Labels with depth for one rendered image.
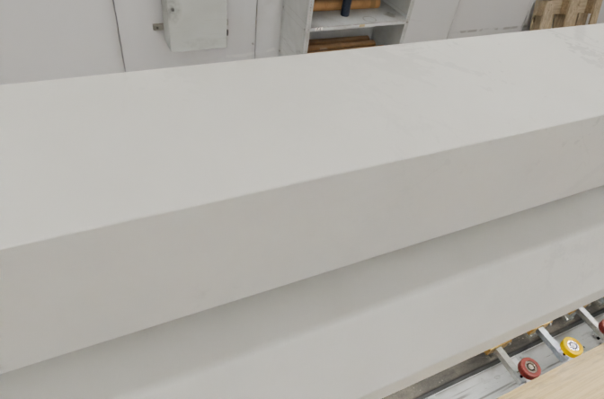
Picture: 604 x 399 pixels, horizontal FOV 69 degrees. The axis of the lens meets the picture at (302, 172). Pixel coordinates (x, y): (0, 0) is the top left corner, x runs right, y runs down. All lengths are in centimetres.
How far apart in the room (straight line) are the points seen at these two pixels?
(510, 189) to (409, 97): 6
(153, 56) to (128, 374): 339
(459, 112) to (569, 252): 13
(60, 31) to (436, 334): 329
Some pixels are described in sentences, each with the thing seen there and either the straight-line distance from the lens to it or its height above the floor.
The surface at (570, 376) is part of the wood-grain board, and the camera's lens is 221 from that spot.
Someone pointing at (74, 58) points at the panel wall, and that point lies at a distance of 350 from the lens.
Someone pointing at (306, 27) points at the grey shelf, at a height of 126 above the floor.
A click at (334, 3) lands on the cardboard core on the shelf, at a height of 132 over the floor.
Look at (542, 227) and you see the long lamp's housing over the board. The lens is 27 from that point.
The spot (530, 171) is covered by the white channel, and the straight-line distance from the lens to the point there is 20.
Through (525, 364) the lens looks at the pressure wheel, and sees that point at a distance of 213.
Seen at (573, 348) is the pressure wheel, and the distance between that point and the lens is 230.
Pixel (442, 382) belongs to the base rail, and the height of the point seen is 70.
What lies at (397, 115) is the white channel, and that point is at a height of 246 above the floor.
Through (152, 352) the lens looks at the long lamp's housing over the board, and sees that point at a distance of 18.
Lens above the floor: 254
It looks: 41 degrees down
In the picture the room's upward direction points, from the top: 9 degrees clockwise
